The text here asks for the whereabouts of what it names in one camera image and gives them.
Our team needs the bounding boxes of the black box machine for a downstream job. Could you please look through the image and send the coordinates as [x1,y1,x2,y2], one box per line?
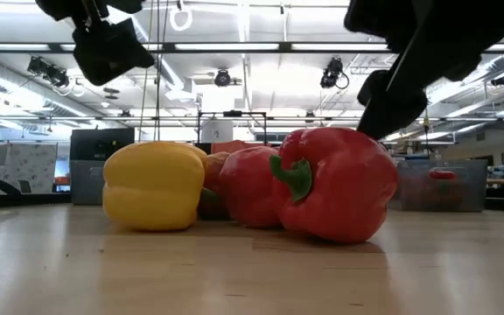
[69,128,136,162]

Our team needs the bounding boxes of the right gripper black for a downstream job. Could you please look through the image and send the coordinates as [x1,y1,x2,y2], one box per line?
[356,69,429,141]

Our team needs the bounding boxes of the red yellow apple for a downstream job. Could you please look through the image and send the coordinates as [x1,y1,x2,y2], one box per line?
[202,151,232,193]

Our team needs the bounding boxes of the black ceiling camera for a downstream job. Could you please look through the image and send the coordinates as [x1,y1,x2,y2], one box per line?
[213,68,233,88]
[26,55,71,89]
[319,56,351,90]

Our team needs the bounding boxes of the white cable loop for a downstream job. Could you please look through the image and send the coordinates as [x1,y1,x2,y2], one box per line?
[169,5,194,32]

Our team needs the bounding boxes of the large red bell pepper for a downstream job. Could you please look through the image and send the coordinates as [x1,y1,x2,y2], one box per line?
[269,126,400,245]

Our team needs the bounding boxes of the black overhead frame beam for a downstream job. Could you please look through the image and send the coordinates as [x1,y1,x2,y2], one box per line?
[0,41,504,55]

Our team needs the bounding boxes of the hanging thin cables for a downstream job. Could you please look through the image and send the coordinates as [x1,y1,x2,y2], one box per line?
[137,0,171,142]

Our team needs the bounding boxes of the yellow bell pepper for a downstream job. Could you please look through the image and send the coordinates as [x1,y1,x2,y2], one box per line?
[101,141,208,232]

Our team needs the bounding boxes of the grey partition panel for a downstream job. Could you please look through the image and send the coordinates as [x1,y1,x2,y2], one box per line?
[0,143,59,195]

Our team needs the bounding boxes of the translucent grey plastic basket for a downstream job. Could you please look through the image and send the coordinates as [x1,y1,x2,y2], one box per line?
[395,158,489,214]

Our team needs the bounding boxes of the black table edge rail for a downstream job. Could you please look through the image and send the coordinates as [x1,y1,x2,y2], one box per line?
[0,192,72,209]

